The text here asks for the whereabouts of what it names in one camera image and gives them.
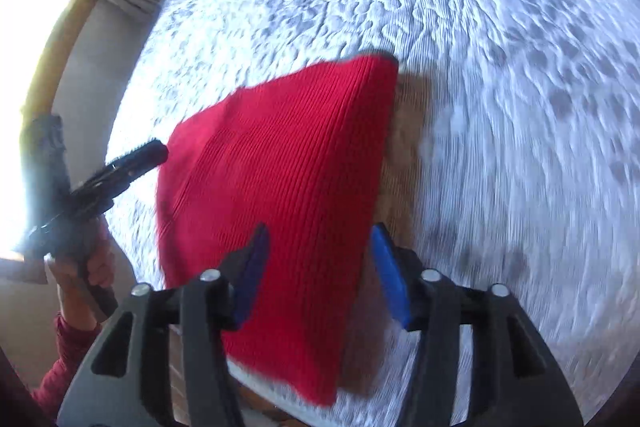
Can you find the wooden window frame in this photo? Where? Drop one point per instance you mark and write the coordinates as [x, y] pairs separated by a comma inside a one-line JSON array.
[[55, 52]]

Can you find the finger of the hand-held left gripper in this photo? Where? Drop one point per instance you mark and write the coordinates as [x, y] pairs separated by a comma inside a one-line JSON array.
[[135, 159]]

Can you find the red knitted sweater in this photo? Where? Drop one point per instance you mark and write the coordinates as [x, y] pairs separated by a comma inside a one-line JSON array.
[[280, 167]]

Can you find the grey quilted floral bedspread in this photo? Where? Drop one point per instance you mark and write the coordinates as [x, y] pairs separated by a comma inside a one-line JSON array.
[[500, 107]]

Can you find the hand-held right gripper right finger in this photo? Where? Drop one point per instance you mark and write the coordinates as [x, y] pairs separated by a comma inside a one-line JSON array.
[[392, 279]]

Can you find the person's left forearm red sleeve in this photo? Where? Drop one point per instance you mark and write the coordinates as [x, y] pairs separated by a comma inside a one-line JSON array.
[[57, 374]]

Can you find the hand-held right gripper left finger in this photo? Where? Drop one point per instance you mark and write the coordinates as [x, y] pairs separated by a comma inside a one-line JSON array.
[[250, 274]]

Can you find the person's left hand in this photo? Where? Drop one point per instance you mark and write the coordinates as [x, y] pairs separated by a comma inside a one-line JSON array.
[[97, 257]]

